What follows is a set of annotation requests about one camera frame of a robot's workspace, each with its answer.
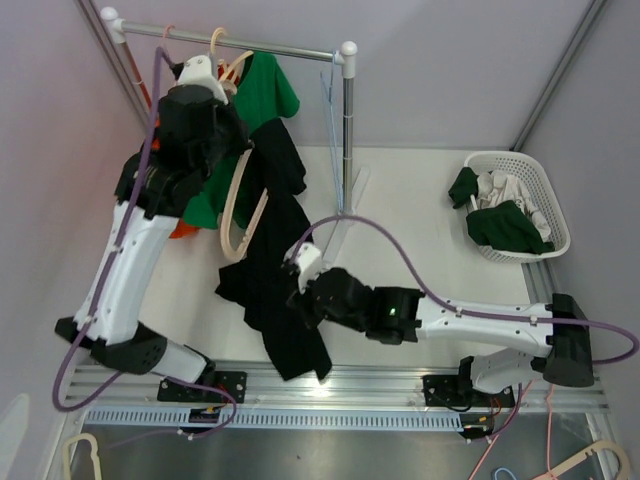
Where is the black t shirt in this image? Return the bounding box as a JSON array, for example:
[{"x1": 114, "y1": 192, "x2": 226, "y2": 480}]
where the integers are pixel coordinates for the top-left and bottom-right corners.
[{"x1": 216, "y1": 118, "x2": 332, "y2": 381}]

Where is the beige wooden hanger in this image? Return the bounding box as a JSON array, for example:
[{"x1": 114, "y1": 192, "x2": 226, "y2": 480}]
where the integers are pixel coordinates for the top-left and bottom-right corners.
[
  {"x1": 219, "y1": 144, "x2": 271, "y2": 264},
  {"x1": 210, "y1": 27, "x2": 254, "y2": 96}
]

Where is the light blue wire hanger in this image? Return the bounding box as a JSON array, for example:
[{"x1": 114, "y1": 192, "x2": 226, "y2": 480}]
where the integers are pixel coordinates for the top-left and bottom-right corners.
[{"x1": 320, "y1": 50, "x2": 344, "y2": 213}]

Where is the green and white t shirt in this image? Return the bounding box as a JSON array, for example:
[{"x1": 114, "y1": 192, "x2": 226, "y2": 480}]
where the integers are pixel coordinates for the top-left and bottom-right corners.
[{"x1": 448, "y1": 167, "x2": 555, "y2": 255}]

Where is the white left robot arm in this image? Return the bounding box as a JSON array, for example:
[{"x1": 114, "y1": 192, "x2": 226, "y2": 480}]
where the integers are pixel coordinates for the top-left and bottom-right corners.
[{"x1": 55, "y1": 85, "x2": 249, "y2": 401}]

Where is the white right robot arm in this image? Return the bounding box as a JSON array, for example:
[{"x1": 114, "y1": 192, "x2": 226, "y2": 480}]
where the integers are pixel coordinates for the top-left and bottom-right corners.
[{"x1": 283, "y1": 263, "x2": 594, "y2": 405}]

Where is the bright green t shirt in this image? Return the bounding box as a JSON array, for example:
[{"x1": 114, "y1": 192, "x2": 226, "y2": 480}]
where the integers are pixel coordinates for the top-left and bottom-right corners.
[{"x1": 183, "y1": 52, "x2": 300, "y2": 230}]

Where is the pink hanger on floor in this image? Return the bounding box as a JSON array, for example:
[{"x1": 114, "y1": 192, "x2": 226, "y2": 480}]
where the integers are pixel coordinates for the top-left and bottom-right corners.
[{"x1": 467, "y1": 384, "x2": 559, "y2": 480}]

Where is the blue hanger on floor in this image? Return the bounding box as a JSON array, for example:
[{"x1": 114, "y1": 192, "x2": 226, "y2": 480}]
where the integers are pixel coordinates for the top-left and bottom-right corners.
[{"x1": 492, "y1": 467, "x2": 517, "y2": 480}]

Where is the beige hanger on floor left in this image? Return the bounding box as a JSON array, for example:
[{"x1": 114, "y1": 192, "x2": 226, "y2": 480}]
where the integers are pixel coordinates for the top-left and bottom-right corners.
[{"x1": 60, "y1": 433, "x2": 104, "y2": 480}]

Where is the beige hanger on floor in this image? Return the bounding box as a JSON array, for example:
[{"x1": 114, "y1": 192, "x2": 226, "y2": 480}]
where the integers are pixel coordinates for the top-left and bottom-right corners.
[
  {"x1": 534, "y1": 440, "x2": 631, "y2": 480},
  {"x1": 60, "y1": 433, "x2": 104, "y2": 480}
]

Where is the beige hanger on floor right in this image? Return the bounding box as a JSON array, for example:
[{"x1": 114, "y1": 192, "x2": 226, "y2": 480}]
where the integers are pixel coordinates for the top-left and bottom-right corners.
[{"x1": 534, "y1": 440, "x2": 631, "y2": 480}]

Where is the orange tank top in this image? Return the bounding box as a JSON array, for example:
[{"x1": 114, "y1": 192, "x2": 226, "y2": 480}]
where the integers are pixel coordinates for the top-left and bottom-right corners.
[{"x1": 144, "y1": 127, "x2": 208, "y2": 239}]

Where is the white metal clothes rack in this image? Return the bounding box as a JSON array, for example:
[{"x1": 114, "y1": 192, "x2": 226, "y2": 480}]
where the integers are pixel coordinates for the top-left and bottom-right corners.
[{"x1": 99, "y1": 5, "x2": 374, "y2": 261}]

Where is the white perforated plastic basket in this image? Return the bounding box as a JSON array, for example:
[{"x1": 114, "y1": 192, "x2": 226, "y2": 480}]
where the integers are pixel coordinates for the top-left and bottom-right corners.
[{"x1": 464, "y1": 151, "x2": 571, "y2": 264}]

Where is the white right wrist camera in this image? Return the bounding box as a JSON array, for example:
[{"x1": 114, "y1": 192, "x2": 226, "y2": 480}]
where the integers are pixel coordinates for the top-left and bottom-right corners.
[{"x1": 283, "y1": 242, "x2": 323, "y2": 292}]

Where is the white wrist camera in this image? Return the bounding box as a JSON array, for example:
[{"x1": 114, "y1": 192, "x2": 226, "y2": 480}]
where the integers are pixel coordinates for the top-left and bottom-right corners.
[
  {"x1": 283, "y1": 242, "x2": 323, "y2": 292},
  {"x1": 175, "y1": 55, "x2": 229, "y2": 105}
]

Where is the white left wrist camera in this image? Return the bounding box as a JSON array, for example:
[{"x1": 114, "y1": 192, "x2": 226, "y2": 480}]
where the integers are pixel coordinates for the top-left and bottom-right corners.
[{"x1": 175, "y1": 55, "x2": 229, "y2": 105}]

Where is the aluminium mounting rail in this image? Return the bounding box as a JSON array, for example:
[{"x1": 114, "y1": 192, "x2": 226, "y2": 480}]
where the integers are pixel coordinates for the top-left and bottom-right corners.
[{"x1": 60, "y1": 361, "x2": 610, "y2": 413}]

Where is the pink wire hanger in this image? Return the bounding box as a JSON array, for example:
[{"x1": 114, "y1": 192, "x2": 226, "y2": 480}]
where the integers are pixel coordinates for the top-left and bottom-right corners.
[{"x1": 161, "y1": 24, "x2": 176, "y2": 41}]

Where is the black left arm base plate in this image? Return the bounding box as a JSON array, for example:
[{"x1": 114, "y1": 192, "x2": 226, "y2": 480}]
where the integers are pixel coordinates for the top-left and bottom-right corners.
[{"x1": 157, "y1": 370, "x2": 248, "y2": 404}]

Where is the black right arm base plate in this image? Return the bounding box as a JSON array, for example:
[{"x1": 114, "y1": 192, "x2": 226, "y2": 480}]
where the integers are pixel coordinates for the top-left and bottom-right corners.
[{"x1": 422, "y1": 375, "x2": 516, "y2": 413}]

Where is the white slotted cable duct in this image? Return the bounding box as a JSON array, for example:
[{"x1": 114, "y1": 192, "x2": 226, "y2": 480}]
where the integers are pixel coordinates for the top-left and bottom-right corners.
[{"x1": 84, "y1": 406, "x2": 467, "y2": 433}]

